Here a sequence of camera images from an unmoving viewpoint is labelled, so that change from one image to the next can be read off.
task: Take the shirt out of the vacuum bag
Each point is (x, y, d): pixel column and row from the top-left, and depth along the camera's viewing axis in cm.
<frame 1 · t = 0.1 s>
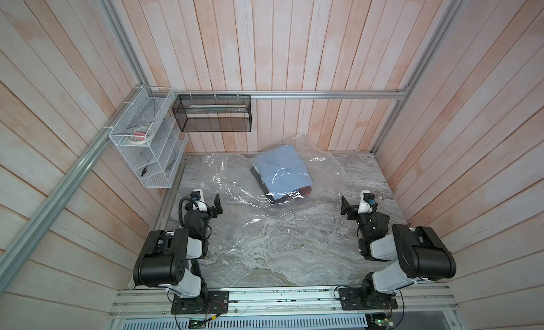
left hand: (209, 196, 91), fingers open
right hand: (353, 194, 90), fingers open
clear plastic vacuum bag: (280, 221, 95), on the table
light blue folded shirt: (282, 171, 99), point 12 cm above the table
red black plaid shirt: (302, 192, 100), point 5 cm above the table

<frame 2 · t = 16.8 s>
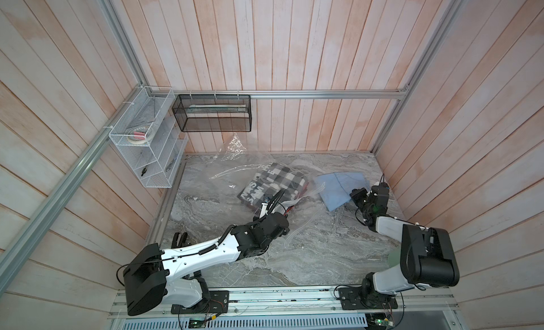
left hand: (273, 218, 80), fingers closed
right hand: (352, 186, 95), fingers closed
light blue folded shirt: (336, 187, 106), point 2 cm above the table
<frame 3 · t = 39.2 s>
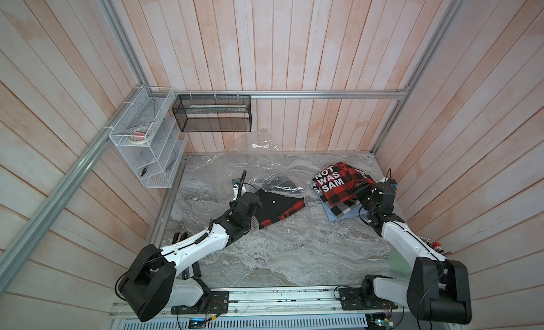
left hand: (248, 196, 86), fingers closed
right hand: (357, 183, 88), fingers open
red black plaid shirt: (338, 182, 98), point 10 cm above the table
dark shirt red lining: (275, 207, 97), point 3 cm above the table
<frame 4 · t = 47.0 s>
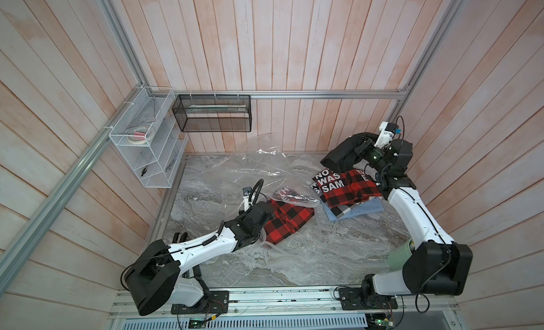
left hand: (257, 206, 85), fingers closed
right hand: (351, 134, 77), fingers closed
red black plaid shirt 2: (290, 211, 96), point 3 cm above the table
